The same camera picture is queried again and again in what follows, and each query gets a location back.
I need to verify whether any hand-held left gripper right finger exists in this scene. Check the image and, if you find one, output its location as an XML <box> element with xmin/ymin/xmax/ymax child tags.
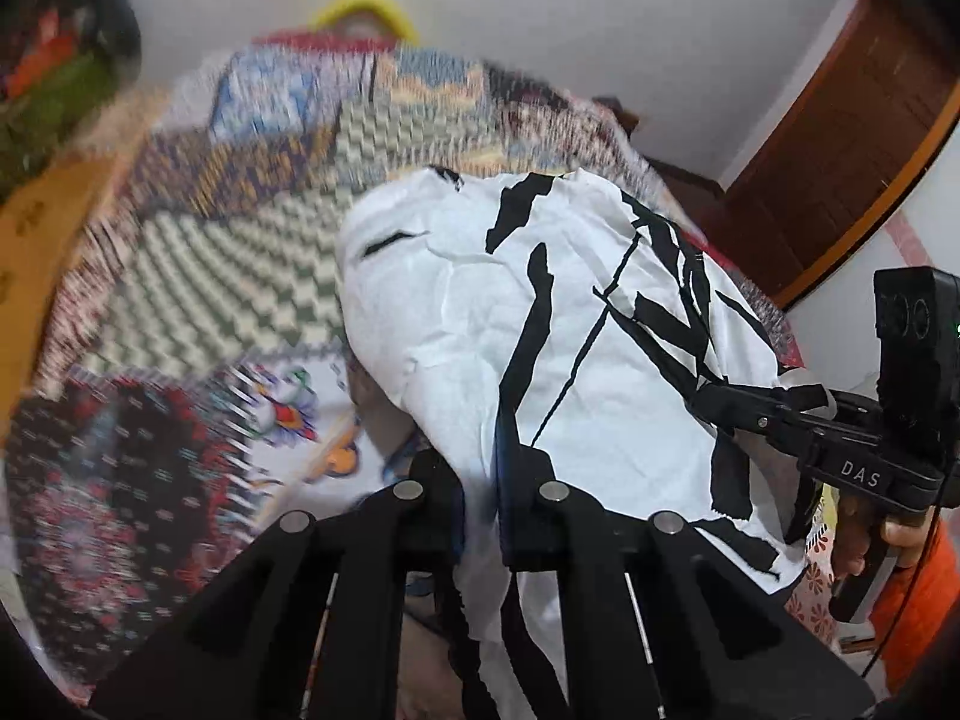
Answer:
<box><xmin>499</xmin><ymin>446</ymin><xmax>878</xmax><ymax>720</ymax></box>

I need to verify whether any person's right forearm orange sleeve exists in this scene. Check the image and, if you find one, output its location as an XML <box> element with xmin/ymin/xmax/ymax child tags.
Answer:
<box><xmin>870</xmin><ymin>510</ymin><xmax>960</xmax><ymax>695</ymax></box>

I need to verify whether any thin black cable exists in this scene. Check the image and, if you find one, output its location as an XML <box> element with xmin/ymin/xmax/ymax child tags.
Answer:
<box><xmin>874</xmin><ymin>502</ymin><xmax>947</xmax><ymax>661</ymax></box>

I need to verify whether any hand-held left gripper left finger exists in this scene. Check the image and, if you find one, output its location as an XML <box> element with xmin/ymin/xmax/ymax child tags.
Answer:
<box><xmin>88</xmin><ymin>450</ymin><xmax>463</xmax><ymax>720</ymax></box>

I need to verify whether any black and white printed garment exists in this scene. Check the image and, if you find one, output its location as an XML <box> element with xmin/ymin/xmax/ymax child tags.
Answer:
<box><xmin>334</xmin><ymin>165</ymin><xmax>837</xmax><ymax>720</ymax></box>

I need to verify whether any yellow object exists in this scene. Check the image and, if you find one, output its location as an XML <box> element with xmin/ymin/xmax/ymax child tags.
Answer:
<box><xmin>311</xmin><ymin>0</ymin><xmax>421</xmax><ymax>44</ymax></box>

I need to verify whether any colourful patchwork blanket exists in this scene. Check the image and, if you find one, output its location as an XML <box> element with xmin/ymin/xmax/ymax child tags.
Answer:
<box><xmin>0</xmin><ymin>45</ymin><xmax>807</xmax><ymax>691</ymax></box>

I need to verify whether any dark wooden bed frame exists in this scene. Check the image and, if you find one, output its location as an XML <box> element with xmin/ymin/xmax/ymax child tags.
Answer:
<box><xmin>592</xmin><ymin>94</ymin><xmax>725</xmax><ymax>241</ymax></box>

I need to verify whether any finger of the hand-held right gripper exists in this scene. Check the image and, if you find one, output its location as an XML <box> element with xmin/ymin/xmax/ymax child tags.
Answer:
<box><xmin>700</xmin><ymin>382</ymin><xmax>850</xmax><ymax>419</ymax></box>
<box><xmin>688</xmin><ymin>397</ymin><xmax>812</xmax><ymax>452</ymax></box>

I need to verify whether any white floral bed sheet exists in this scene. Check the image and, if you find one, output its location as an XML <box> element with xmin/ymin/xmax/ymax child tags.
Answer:
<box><xmin>784</xmin><ymin>480</ymin><xmax>863</xmax><ymax>653</ymax></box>

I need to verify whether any brown cardboard sheet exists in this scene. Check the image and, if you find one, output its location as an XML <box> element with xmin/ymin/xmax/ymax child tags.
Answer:
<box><xmin>0</xmin><ymin>154</ymin><xmax>113</xmax><ymax>316</ymax></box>

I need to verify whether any person's right hand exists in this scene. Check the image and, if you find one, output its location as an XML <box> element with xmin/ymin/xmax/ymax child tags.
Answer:
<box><xmin>831</xmin><ymin>495</ymin><xmax>937</xmax><ymax>580</ymax></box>

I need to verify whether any brown wooden door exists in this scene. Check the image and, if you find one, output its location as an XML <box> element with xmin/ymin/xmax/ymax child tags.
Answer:
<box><xmin>709</xmin><ymin>0</ymin><xmax>960</xmax><ymax>308</ymax></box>

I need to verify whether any dark grey bag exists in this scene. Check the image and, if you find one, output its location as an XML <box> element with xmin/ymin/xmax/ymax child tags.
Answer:
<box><xmin>75</xmin><ymin>0</ymin><xmax>145</xmax><ymax>83</ymax></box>

